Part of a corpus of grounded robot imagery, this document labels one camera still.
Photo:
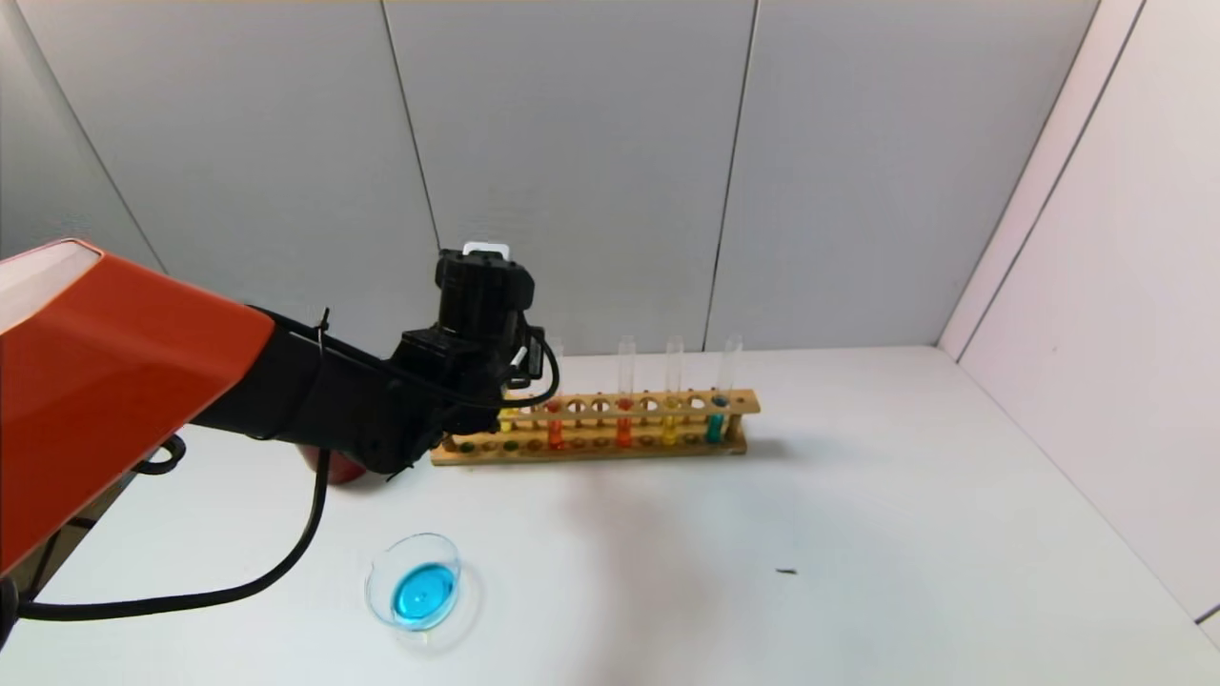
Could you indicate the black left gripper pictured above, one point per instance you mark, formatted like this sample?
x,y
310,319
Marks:
x,y
457,367

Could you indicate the glass test tube yellow pigment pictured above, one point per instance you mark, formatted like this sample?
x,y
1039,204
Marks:
x,y
505,422
669,431

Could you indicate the orange and black left arm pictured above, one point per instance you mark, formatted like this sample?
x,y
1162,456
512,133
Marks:
x,y
114,381

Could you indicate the glass test tube orange pigment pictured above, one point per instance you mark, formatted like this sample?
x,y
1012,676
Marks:
x,y
624,433
555,433

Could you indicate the wooden test tube rack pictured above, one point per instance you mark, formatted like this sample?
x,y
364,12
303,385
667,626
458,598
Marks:
x,y
610,455

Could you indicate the glass test tube teal pigment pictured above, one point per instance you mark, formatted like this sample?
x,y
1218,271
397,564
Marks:
x,y
714,429

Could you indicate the dark red plastic cup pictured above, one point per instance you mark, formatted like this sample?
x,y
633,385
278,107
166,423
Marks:
x,y
334,472

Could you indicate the clear glass dish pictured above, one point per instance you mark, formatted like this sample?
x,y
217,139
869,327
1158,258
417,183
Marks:
x,y
419,591

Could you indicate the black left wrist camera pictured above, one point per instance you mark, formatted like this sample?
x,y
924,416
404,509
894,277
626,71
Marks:
x,y
481,291

